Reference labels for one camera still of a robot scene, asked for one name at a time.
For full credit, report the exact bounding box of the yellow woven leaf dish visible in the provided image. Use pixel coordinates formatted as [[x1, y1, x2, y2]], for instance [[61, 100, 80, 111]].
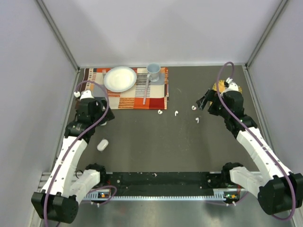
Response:
[[212, 80, 242, 94]]

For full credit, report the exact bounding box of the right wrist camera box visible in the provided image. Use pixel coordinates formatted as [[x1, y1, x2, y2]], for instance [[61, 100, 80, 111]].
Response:
[[224, 77, 239, 92]]

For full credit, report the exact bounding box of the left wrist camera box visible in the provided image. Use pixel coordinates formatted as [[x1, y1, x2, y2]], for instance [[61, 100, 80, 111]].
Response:
[[73, 90, 94, 101]]

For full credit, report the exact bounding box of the grey slotted cable duct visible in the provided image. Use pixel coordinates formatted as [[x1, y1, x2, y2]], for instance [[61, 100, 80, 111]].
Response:
[[83, 190, 240, 203]]

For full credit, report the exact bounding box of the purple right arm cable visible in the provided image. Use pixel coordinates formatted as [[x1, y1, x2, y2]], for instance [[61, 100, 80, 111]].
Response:
[[214, 61, 297, 220]]

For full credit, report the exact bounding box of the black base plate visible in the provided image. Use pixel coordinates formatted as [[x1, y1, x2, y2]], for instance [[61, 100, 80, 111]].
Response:
[[97, 172, 244, 195]]

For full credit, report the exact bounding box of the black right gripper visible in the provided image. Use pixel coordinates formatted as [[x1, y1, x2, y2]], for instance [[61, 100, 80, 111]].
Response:
[[196, 89, 230, 119]]

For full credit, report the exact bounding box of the colourful patchwork placemat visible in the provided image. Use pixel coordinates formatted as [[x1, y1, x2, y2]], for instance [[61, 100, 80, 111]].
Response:
[[80, 67, 169, 110]]

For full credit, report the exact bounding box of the pink plastic spoon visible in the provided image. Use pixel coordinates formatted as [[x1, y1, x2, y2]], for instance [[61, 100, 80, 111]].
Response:
[[143, 73, 151, 105]]

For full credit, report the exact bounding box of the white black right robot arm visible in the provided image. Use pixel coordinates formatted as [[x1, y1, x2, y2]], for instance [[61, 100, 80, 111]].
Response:
[[196, 89, 303, 215]]

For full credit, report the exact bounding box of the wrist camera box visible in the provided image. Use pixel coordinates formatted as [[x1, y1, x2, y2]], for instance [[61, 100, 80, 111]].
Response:
[[224, 77, 239, 92], [73, 90, 94, 101]]

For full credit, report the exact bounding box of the silver fork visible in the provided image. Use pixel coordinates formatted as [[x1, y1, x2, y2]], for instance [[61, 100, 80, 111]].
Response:
[[102, 69, 107, 77]]

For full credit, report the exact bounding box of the white round plate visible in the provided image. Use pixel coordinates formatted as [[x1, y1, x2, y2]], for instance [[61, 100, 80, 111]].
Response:
[[103, 66, 137, 93]]

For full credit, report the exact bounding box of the light blue cup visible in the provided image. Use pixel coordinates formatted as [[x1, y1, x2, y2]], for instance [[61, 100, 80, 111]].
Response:
[[146, 63, 161, 82]]

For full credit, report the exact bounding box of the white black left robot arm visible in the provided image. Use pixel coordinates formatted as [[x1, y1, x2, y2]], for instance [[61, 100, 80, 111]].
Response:
[[31, 96, 115, 224]]

